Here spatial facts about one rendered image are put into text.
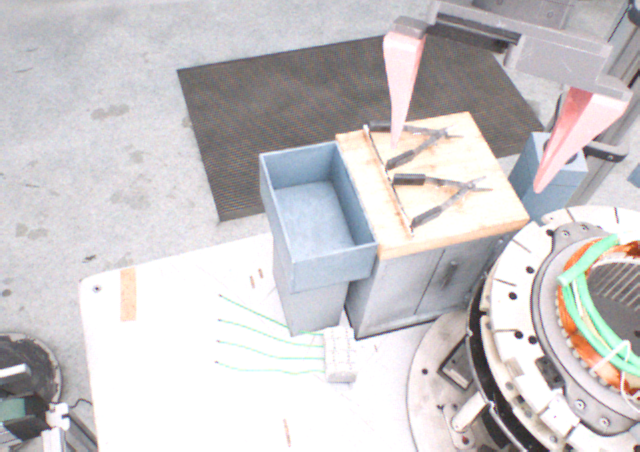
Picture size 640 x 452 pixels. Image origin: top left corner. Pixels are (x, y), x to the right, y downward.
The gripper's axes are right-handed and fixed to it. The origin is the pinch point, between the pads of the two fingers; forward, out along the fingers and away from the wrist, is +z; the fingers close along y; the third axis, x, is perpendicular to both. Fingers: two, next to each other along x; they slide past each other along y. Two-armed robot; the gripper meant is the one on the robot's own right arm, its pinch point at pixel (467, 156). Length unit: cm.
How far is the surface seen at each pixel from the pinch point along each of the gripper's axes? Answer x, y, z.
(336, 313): 38, -8, 41
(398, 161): 33.6, -5.1, 13.6
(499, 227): 32.9, 9.4, 17.9
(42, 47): 173, -156, 60
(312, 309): 34, -11, 39
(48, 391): 69, -78, 117
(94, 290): 34, -46, 49
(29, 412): 18, -46, 62
